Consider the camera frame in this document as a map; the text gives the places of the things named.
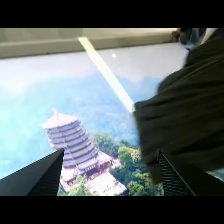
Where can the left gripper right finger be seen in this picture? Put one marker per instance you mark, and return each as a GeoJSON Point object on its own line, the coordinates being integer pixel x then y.
{"type": "Point", "coordinates": [183, 181]}

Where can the dark green pants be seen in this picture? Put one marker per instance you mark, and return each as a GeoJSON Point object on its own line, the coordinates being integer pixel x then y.
{"type": "Point", "coordinates": [190, 110]}

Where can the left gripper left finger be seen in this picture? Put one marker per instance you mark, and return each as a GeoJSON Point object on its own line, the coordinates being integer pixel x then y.
{"type": "Point", "coordinates": [36, 178]}

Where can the heap of clothes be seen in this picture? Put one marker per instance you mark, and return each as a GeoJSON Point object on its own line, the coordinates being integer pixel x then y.
{"type": "Point", "coordinates": [191, 36]}

